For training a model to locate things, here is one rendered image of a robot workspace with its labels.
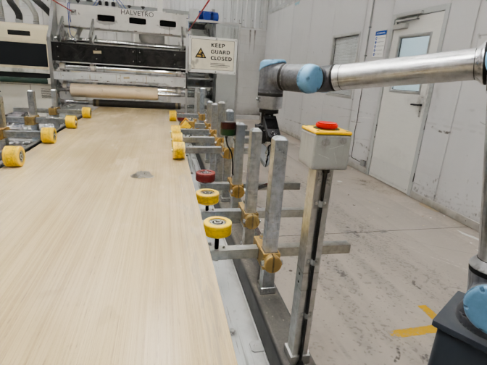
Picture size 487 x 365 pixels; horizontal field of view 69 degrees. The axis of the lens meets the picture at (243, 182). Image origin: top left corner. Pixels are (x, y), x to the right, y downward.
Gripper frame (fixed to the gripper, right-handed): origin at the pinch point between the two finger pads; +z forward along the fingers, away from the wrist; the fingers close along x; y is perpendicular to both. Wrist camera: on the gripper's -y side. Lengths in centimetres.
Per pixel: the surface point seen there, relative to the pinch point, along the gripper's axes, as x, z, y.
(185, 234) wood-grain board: 32, 9, -39
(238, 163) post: 7.9, 2.8, 11.5
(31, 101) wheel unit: 117, -7, 121
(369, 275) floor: -103, 99, 71
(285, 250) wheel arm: 2.1, 17.3, -34.2
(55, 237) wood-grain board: 63, 9, -38
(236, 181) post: 8.3, 10.4, 11.5
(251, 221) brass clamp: 8.1, 15.7, -16.3
